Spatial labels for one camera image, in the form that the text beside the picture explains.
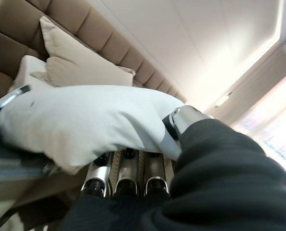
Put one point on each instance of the beige bed frame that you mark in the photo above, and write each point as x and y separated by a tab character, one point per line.
25	197

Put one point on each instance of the white pillow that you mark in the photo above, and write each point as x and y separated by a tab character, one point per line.
85	125

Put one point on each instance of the grey mattress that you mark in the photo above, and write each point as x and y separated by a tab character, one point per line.
10	166

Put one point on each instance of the large beige pillow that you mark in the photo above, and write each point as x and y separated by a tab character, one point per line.
80	62

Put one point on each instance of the small white cushion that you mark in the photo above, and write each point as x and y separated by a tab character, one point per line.
29	69

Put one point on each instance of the robot right hand black silver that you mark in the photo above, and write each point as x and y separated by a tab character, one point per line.
217	187

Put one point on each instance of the robot left hand black silver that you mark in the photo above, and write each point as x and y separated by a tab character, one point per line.
10	97

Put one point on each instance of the small wall lamp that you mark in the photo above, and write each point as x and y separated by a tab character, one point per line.
223	99

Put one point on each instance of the brown tufted headboard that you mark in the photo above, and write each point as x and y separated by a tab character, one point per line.
17	38

